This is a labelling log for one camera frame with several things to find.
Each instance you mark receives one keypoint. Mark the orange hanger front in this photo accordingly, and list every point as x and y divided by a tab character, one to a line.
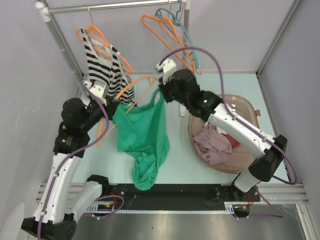
151	79

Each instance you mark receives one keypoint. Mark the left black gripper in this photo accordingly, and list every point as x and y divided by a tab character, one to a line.
112	103

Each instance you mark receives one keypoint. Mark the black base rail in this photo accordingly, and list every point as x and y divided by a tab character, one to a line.
176	198

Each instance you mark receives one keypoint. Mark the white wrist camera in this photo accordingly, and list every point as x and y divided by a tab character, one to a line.
97	88
167	68

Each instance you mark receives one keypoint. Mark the orange hanger with striped top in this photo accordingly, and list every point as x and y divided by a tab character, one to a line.
105	42

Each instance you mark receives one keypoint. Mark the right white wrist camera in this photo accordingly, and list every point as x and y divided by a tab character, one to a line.
167	68

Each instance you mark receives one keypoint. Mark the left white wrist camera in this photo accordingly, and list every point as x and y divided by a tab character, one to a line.
97	88

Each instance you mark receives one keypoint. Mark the teal hanger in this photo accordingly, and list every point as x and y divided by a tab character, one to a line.
159	14

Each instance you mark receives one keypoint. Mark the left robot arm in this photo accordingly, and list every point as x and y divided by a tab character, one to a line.
56	217

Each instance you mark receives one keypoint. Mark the red garment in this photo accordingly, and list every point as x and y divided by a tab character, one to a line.
233	142

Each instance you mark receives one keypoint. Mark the pink thin hanger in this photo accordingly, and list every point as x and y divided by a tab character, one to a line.
190	57

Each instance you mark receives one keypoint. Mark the black white striped tank top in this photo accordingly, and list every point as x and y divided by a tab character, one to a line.
104	64

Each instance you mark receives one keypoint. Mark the green tank top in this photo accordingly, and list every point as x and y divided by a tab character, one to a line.
141	134

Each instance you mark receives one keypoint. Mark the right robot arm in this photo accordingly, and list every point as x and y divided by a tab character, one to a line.
208	111

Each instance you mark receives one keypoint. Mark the pink mauve garment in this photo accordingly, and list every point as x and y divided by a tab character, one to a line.
212	146

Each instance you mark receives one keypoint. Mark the metal clothes rack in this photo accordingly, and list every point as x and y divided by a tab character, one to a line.
47	14

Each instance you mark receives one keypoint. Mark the white garment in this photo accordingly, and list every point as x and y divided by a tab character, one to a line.
221	131

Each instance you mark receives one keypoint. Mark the brown plastic laundry basket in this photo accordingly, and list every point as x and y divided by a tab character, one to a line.
241	157

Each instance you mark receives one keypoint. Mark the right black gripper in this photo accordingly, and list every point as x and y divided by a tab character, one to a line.
163	88

